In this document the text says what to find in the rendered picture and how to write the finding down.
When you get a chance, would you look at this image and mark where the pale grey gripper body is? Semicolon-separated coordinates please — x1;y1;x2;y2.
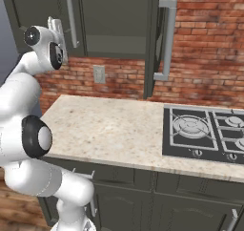
47;15;69;65

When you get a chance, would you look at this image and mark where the open dark green cupboard door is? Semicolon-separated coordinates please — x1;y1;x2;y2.
142;0;173;101

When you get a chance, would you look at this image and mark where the dark green drawer front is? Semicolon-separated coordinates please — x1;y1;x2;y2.
154;171;244;204
42;157;136;185

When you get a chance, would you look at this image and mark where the black gas hob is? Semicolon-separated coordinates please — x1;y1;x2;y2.
161;103;244;165

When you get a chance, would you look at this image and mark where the black hob knob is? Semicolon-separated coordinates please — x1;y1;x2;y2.
227;152;239;162
192;148;204;158

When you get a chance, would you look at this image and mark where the dark green base cupboard door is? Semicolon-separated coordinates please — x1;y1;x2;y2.
37;181;154;231
152;193;244;231

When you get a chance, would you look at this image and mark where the long grey cupboard door handle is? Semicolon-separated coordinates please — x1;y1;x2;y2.
65;0;81;50

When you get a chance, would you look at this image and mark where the dark green wall cupboard door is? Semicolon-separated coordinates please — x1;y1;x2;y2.
1;0;88;58

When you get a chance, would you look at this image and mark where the open dark green wall cupboard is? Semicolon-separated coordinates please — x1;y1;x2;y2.
77;0;153;60

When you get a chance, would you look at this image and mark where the grey wall socket plate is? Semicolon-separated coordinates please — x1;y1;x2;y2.
92;64;107;85

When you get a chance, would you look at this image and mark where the grey bracket door handle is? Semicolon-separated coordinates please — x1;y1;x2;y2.
152;0;178;82

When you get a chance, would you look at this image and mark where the grey drawer handle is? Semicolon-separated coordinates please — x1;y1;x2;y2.
70;167;96;181

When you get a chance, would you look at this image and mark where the grey base cupboard handle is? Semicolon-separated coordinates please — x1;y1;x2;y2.
222;208;239;231
89;196;98;218

